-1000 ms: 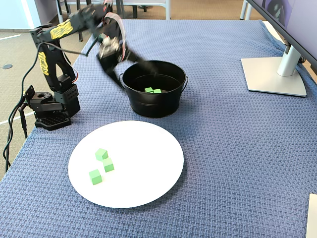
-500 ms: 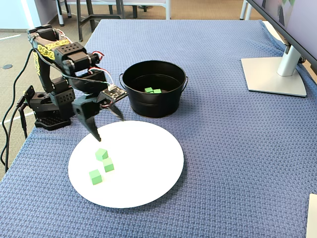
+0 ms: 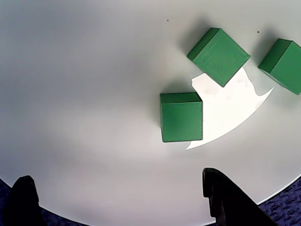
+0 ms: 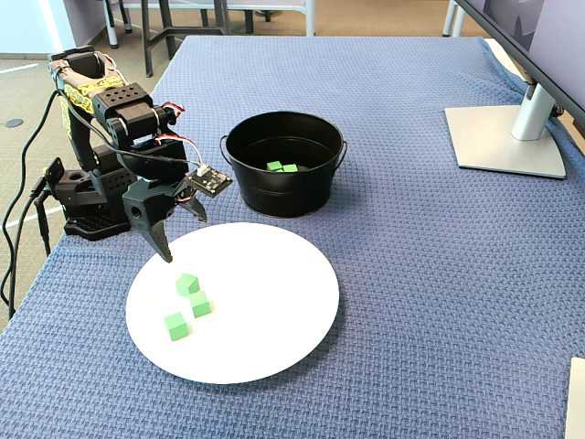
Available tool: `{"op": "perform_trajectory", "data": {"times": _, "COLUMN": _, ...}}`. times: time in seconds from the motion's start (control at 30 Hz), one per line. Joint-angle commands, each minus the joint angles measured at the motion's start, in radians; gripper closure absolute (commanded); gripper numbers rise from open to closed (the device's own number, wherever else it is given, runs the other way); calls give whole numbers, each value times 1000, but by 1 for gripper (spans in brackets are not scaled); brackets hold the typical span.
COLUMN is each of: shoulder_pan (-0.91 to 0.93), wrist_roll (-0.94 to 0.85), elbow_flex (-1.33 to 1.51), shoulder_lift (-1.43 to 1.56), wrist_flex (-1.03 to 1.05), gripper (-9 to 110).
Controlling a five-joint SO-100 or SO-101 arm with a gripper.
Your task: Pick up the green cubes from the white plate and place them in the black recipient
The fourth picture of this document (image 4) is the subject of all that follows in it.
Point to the monitor with silver stand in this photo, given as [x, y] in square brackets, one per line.
[525, 114]

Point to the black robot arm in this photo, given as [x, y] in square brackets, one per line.
[119, 98]

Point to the green cube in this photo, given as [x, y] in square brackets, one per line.
[200, 304]
[187, 284]
[274, 166]
[176, 326]
[290, 168]

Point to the black wrist camera board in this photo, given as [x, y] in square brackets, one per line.
[210, 180]

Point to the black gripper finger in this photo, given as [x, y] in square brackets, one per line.
[157, 240]
[193, 205]

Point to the black chair leg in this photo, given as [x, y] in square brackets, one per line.
[250, 20]

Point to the blue woven table cloth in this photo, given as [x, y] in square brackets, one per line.
[411, 274]

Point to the white metal table leg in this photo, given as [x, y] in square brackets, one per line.
[452, 20]

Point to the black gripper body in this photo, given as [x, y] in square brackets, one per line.
[145, 209]

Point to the white round plate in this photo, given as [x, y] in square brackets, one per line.
[265, 297]

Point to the black metal table frame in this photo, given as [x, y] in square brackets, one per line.
[146, 41]

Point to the white metal table legs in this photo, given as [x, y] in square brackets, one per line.
[113, 32]

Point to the white flat panel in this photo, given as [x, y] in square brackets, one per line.
[577, 402]

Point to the black metal bucket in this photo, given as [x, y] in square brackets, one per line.
[283, 192]

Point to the grey table with post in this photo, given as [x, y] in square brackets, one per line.
[311, 20]

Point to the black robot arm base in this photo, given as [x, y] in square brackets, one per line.
[87, 224]

